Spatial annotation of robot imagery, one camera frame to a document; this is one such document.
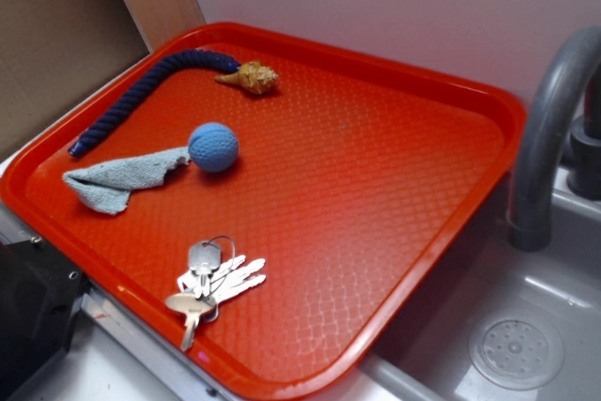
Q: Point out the round sink drain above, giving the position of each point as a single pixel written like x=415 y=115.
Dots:
x=516 y=349

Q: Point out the red plastic tray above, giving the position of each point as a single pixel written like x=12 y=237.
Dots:
x=354 y=176

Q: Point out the grey sink faucet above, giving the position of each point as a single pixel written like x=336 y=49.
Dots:
x=558 y=101

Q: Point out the light blue cloth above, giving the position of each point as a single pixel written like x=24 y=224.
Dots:
x=106 y=187

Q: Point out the tan seashell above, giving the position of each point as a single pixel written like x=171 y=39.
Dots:
x=253 y=77

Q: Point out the blue rubber ball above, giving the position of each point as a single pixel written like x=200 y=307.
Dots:
x=213 y=147

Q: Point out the silver key bunch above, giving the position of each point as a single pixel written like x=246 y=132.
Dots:
x=216 y=273

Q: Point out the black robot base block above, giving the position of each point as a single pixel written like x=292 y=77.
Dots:
x=41 y=295

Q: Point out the dark faucet handle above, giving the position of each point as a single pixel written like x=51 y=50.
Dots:
x=584 y=178

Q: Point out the grey toy sink basin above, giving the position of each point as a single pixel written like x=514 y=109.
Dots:
x=423 y=354

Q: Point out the brown cardboard panel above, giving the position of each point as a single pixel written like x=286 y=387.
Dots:
x=55 y=53

